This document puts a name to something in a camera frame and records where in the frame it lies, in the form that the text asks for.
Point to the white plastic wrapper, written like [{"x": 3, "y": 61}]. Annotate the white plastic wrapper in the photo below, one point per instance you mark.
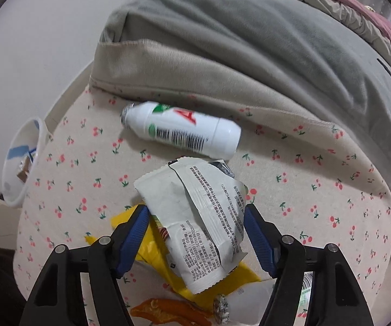
[{"x": 199, "y": 210}]

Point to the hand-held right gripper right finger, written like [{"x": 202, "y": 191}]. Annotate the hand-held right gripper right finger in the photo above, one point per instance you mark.
[{"x": 260, "y": 241}]

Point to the large white red label bottle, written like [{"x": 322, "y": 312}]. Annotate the large white red label bottle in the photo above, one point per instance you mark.
[{"x": 182, "y": 125}]

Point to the yellow snack wrapper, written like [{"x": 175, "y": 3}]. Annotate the yellow snack wrapper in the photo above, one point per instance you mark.
[{"x": 148, "y": 248}]

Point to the pink beige quilt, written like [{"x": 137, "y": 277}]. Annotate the pink beige quilt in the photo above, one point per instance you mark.
[{"x": 369, "y": 10}]

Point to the white blue print trash bin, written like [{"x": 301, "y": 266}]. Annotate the white blue print trash bin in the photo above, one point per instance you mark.
[{"x": 10, "y": 183}]

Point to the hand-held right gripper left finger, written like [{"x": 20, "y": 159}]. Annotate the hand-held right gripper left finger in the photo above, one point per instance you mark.
[{"x": 132, "y": 236}]

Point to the cherry print tablecloth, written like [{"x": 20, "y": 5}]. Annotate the cherry print tablecloth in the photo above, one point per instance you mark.
[{"x": 301, "y": 193}]

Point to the grey blanket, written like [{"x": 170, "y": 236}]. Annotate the grey blanket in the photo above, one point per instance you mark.
[{"x": 250, "y": 23}]

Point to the small white green label bottle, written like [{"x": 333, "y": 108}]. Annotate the small white green label bottle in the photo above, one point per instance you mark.
[{"x": 250, "y": 298}]

